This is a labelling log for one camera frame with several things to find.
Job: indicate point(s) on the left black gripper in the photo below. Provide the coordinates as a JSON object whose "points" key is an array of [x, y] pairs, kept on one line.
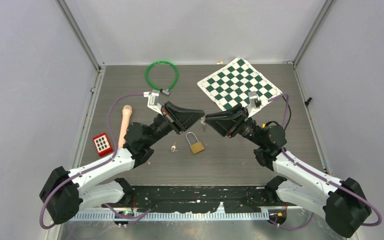
{"points": [[180, 119]]}

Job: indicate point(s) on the black wall knob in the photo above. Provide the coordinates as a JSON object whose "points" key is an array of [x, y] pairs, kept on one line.
{"points": [[308, 101]]}

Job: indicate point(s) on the red white toy calculator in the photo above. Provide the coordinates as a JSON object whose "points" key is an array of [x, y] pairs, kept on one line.
{"points": [[102, 144]]}

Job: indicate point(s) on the silver padlock key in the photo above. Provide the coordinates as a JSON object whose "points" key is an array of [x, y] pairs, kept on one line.
{"points": [[204, 125]]}

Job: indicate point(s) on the brass padlock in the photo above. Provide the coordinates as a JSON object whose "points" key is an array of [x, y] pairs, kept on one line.
{"points": [[197, 146]]}

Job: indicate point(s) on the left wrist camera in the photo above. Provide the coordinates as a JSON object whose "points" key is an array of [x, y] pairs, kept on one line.
{"points": [[153, 100]]}

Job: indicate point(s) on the green white chessboard mat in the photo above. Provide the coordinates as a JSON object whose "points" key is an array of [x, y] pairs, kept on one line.
{"points": [[230, 85]]}

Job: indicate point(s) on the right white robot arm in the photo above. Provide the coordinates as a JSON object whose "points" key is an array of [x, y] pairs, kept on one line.
{"points": [[341, 203]]}

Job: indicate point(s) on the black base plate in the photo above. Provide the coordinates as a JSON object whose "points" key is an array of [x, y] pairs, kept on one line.
{"points": [[199, 199]]}

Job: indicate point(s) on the green cable bike lock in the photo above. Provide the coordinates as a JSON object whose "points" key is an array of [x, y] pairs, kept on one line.
{"points": [[155, 72]]}

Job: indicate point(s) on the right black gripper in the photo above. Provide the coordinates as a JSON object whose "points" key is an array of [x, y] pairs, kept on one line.
{"points": [[228, 127]]}

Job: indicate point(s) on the small silver keys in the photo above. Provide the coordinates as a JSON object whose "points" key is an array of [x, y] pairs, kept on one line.
{"points": [[173, 148]]}

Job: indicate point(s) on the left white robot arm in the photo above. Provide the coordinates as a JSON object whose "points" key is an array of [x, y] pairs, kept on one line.
{"points": [[66, 192]]}

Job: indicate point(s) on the beige toy microphone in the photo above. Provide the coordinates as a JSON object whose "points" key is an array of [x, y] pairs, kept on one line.
{"points": [[126, 115]]}

